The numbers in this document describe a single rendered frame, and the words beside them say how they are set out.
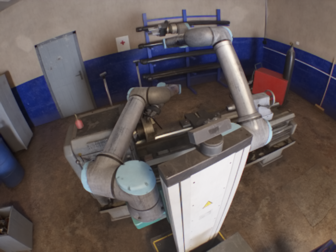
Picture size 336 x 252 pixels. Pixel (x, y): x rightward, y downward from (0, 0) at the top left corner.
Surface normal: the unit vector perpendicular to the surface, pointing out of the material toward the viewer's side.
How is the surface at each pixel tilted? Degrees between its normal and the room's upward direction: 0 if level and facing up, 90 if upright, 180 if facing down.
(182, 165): 0
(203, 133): 62
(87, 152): 90
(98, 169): 7
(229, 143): 0
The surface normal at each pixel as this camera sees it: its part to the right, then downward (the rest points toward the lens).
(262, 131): 0.16, -0.12
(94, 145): 0.29, 0.55
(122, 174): 0.00, -0.79
